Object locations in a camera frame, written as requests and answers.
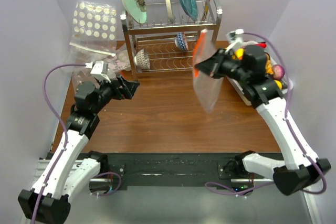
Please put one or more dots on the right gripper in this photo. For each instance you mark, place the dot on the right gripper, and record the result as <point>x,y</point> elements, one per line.
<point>211,66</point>

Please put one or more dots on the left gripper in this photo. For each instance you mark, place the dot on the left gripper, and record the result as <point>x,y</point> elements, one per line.
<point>128,88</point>

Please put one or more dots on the orange zip top bag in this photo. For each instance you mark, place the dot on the orange zip top bag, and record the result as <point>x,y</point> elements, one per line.
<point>206,88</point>

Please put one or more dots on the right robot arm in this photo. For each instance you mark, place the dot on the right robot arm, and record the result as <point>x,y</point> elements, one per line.
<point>300,166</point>

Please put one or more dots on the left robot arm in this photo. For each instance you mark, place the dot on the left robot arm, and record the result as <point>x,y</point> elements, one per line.
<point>49,200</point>

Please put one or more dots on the polka dot plastic bag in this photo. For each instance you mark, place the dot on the polka dot plastic bag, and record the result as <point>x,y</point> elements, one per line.
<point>94,27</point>

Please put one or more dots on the yellow bell pepper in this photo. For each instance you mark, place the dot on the yellow bell pepper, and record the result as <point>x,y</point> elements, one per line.
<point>238,54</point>

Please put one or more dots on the grey patterned bowl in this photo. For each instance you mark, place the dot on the grey patterned bowl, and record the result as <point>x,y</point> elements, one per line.
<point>142,60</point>

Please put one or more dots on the blue patterned bowl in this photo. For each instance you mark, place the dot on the blue patterned bowl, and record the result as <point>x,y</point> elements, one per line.
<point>181,41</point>

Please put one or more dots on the metal dish rack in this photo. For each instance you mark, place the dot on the metal dish rack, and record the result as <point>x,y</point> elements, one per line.
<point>157,36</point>

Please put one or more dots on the red chili pepper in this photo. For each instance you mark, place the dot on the red chili pepper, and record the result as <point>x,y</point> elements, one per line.
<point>262,44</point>

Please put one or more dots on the purple onion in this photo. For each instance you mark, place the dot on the purple onion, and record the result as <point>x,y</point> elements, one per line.
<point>278,72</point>

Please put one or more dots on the yellow lemon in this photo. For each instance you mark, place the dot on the yellow lemon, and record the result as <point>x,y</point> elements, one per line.
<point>279,84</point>

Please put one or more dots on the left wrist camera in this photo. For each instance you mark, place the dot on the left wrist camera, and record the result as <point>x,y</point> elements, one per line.
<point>99,70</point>

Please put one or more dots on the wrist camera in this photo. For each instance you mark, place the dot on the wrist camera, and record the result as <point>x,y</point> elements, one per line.
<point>235,39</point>
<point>99,70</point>

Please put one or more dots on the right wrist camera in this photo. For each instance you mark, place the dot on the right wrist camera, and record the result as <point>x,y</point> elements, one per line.
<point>235,39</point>

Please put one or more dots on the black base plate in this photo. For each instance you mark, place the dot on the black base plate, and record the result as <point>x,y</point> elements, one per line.
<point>170,170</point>

